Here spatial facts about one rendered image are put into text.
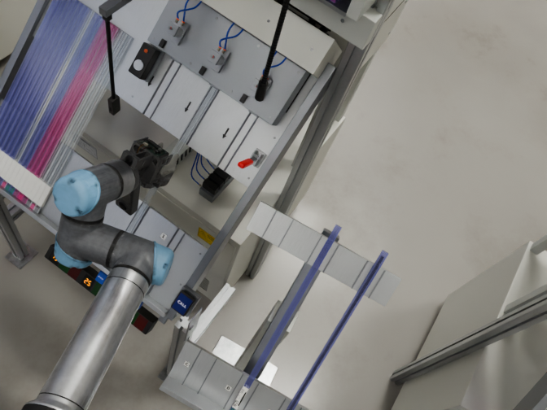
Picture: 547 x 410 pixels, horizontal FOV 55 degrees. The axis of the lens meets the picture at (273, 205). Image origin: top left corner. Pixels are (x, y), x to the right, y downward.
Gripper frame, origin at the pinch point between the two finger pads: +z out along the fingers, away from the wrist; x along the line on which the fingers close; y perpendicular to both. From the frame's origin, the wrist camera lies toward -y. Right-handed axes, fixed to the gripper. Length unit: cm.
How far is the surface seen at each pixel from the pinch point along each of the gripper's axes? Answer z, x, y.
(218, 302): 37, -23, -51
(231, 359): 50, -37, -79
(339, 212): 120, -38, -32
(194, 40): 0.6, 7.3, 28.0
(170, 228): -1.5, -8.3, -13.0
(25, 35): 1.1, 47.6, 5.6
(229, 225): -0.8, -20.4, -3.3
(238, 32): 0.0, -1.2, 34.7
